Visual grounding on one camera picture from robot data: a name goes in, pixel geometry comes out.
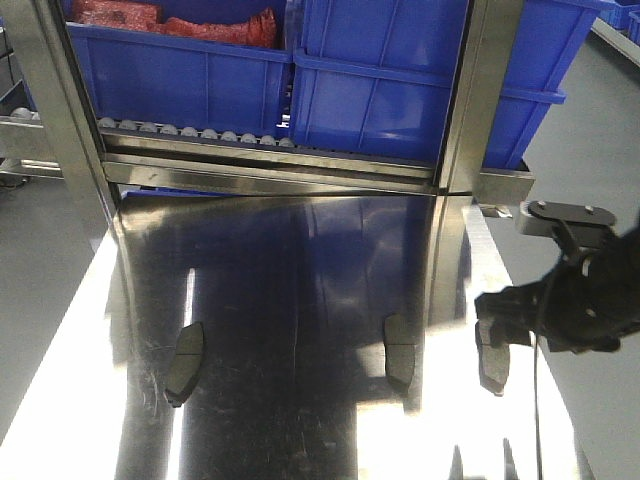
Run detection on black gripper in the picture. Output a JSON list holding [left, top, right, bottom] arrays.
[[474, 228, 639, 354]]

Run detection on grey brake pad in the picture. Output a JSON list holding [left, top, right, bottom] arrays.
[[475, 320, 510, 397], [383, 314, 416, 397], [164, 322, 206, 408]]

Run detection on grey roller conveyor track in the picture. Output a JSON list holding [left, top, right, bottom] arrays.
[[98, 117, 296, 148]]

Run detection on right blue plastic bin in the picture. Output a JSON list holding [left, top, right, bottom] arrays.
[[290, 1, 614, 169]]

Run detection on blue plastic bin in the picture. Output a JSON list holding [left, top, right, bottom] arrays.
[[290, 1, 614, 169], [61, 1, 295, 136]]

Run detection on red bagged parts in bin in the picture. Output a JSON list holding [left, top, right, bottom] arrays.
[[70, 1, 278, 49]]

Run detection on left blue plastic bin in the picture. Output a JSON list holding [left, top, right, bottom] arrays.
[[61, 1, 295, 136]]

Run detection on lower blue bin under table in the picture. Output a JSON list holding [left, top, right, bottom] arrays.
[[121, 187, 235, 198]]

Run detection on grey camera on gripper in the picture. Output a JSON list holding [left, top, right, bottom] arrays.
[[516, 200, 617, 237]]

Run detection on stainless steel rack frame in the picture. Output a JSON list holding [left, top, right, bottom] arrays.
[[1, 1, 534, 244]]

